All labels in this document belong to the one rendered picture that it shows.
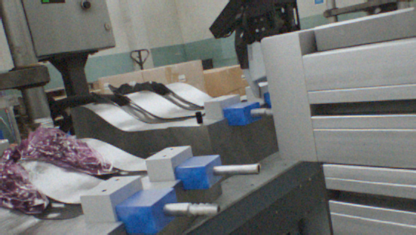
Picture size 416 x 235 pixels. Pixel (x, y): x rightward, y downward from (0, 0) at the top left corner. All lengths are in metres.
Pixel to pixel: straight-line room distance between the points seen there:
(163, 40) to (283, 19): 8.89
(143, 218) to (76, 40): 1.16
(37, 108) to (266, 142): 0.75
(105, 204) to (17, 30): 0.93
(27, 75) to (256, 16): 0.74
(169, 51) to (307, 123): 9.38
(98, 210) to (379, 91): 0.27
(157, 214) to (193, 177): 0.10
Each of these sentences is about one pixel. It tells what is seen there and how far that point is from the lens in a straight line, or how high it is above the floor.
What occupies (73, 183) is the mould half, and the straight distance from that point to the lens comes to 0.55.
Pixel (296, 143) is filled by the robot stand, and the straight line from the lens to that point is 0.30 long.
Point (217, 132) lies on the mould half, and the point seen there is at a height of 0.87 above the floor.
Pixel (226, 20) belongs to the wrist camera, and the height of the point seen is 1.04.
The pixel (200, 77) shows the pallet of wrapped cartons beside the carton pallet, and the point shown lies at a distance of 4.90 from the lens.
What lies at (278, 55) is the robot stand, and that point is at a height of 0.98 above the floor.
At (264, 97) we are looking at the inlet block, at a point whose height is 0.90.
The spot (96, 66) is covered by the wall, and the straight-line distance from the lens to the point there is 8.50.
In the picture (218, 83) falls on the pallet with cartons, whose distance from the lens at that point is 5.30.
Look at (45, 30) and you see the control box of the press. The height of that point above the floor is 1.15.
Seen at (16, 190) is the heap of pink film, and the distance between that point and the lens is 0.51.
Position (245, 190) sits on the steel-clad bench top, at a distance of 0.58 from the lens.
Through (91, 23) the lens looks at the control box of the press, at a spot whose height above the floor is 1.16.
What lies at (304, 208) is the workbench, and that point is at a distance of 0.79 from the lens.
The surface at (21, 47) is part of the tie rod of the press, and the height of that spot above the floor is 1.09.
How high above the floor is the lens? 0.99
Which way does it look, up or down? 10 degrees down
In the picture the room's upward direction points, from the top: 11 degrees counter-clockwise
